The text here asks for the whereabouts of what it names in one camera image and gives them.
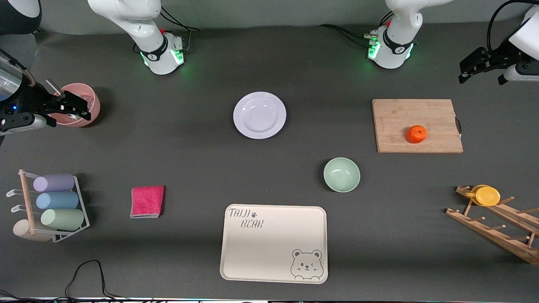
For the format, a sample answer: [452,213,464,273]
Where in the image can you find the pale green bowl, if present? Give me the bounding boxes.
[323,157,361,193]

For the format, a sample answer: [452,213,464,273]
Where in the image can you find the orange fruit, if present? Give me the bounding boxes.
[406,125,428,144]

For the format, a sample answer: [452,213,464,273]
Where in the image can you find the pink bowl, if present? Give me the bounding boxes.
[47,82,101,127]

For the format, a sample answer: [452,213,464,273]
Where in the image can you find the wooden cutting board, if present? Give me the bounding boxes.
[372,99,464,154]

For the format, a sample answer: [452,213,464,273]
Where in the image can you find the black cable at table edge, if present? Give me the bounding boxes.
[0,259,135,303]

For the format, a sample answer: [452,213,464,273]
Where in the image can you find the green cup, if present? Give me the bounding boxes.
[40,208,85,231]

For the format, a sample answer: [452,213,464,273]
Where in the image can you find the metal ladle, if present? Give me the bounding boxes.
[45,79,85,121]

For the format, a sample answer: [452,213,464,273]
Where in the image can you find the purple cup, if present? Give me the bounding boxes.
[33,173,75,193]

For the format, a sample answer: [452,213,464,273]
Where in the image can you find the white wire cup rack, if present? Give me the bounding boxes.
[6,169,90,243]

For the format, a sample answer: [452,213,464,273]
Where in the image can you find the black arm base cables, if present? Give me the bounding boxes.
[318,12,394,48]
[133,5,201,54]

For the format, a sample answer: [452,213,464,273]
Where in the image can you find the blue cup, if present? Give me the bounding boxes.
[36,191,80,210]

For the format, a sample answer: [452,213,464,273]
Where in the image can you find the cream bear print tray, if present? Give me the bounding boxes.
[220,204,328,284]

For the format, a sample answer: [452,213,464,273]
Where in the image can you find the black left arm base cables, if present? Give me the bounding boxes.
[318,12,394,48]

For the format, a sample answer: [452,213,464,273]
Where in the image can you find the beige cup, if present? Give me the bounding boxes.
[13,219,54,242]

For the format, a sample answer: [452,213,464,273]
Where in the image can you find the wooden peg drying rack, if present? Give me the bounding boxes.
[446,186,539,265]

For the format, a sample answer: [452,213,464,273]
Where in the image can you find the white round plate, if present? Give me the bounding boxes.
[233,91,287,140]

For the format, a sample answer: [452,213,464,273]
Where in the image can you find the pink folded cloth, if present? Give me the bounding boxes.
[130,186,165,219]

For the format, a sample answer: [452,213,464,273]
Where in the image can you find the black right arm base cables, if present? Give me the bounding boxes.
[133,5,201,54]

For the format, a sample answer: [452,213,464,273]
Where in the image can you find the yellow mug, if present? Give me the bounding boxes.
[466,185,501,207]

